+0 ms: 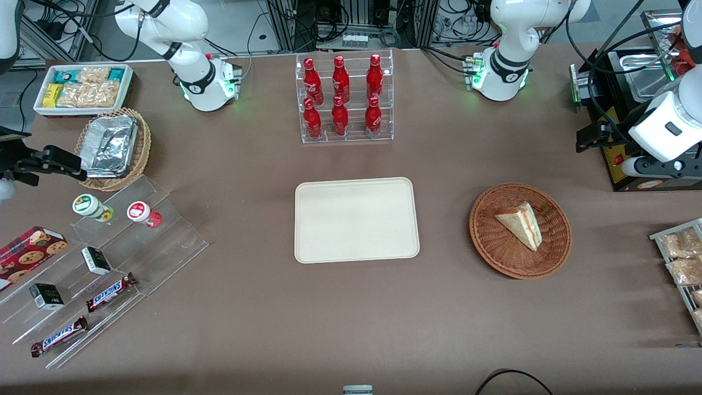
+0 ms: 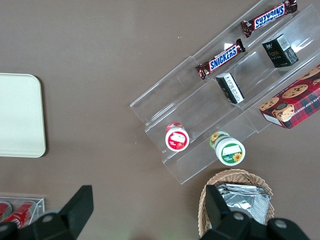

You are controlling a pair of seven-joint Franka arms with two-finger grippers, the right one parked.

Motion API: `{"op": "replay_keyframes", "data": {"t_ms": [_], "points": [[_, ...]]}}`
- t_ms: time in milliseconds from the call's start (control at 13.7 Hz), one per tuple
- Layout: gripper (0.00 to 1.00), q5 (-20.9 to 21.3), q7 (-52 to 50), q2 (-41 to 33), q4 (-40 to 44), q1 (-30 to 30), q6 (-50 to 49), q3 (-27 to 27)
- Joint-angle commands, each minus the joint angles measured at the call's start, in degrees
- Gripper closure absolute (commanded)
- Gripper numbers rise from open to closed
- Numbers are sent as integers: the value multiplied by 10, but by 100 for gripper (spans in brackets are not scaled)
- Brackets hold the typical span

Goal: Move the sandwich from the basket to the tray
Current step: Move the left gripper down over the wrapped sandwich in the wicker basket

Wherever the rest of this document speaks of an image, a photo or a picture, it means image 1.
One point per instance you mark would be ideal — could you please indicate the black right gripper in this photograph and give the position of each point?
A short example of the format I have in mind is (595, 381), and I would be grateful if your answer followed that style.
(21, 165)

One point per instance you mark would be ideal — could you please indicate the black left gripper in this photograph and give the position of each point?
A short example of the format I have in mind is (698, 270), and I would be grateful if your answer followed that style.
(610, 132)

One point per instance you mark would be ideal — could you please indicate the triangular sandwich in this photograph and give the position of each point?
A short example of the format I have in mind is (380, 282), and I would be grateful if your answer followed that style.
(524, 224)

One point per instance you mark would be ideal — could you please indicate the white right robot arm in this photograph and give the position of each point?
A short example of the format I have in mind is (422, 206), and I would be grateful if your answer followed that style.
(192, 33)

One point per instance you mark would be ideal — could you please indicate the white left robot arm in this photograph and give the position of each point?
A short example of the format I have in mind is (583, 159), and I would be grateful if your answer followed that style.
(510, 33)

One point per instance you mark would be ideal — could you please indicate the oval light wicker basket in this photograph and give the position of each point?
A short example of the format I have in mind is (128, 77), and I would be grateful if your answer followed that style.
(141, 148)

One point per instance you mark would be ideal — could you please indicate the tray of packaged snacks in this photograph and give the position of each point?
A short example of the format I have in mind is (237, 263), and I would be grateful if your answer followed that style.
(658, 236)

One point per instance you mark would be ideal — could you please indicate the round brown wicker basket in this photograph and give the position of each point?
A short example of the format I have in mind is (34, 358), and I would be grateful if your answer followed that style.
(493, 241)

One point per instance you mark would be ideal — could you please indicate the cream rectangular plastic tray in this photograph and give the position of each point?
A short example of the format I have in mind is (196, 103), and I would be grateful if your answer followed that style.
(356, 219)

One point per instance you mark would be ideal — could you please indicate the green lid white cup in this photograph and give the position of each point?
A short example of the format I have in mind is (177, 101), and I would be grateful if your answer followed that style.
(86, 204)

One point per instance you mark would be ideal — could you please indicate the silver foil container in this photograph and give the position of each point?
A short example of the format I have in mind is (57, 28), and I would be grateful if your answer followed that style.
(109, 145)

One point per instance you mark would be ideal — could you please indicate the black hot food display case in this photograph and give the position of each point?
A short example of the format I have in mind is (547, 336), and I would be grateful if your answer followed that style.
(625, 175)

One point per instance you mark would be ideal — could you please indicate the white rectangular snack bin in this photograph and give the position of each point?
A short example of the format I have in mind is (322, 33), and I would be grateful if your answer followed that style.
(41, 109)

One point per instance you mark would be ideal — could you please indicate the yellow snack packet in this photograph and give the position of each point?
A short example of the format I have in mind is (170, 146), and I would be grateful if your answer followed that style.
(52, 95)

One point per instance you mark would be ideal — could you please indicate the clear bag of nuts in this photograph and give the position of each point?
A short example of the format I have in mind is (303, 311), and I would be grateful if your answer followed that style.
(90, 95)
(93, 75)

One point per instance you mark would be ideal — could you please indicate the teal snack packet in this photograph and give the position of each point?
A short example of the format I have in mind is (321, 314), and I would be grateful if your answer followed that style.
(67, 75)
(117, 73)

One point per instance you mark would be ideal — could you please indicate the red lid white cup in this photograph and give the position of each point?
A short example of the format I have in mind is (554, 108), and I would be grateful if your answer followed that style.
(140, 211)

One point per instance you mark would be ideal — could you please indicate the stainless steel food pan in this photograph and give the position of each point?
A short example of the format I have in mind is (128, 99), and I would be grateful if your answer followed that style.
(647, 71)

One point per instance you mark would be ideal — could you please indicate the red plaid cookie box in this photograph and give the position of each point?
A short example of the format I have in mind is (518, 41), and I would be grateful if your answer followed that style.
(27, 252)

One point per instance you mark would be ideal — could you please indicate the small black carton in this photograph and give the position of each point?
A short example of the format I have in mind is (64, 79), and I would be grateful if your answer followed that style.
(47, 296)
(97, 260)

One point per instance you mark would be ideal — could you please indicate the red sausage on skewer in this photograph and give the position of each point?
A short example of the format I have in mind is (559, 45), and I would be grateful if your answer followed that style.
(683, 63)

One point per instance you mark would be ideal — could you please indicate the clear acrylic stepped display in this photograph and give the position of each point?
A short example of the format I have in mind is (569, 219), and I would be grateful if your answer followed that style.
(175, 241)

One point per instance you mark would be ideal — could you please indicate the Snickers chocolate bar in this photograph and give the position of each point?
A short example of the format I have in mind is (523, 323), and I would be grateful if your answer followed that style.
(57, 336)
(109, 292)

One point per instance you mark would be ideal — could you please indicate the clear bag of pastries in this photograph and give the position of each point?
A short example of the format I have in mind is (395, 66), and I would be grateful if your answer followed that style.
(685, 271)
(697, 297)
(680, 244)

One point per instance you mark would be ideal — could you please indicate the red cola bottle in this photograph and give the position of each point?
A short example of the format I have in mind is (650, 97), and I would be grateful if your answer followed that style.
(373, 119)
(312, 82)
(312, 122)
(340, 81)
(340, 119)
(374, 78)

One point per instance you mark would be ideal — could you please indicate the clear acrylic bottle rack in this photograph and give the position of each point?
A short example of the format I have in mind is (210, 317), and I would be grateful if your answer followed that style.
(354, 140)

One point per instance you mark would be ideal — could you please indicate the white power strip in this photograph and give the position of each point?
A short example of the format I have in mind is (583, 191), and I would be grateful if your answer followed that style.
(354, 39)

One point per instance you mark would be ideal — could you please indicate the small grey device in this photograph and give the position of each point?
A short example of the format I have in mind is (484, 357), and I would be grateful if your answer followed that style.
(357, 390)

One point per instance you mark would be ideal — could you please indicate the aluminium frame equipment rack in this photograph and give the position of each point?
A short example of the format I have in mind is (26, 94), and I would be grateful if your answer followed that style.
(351, 16)

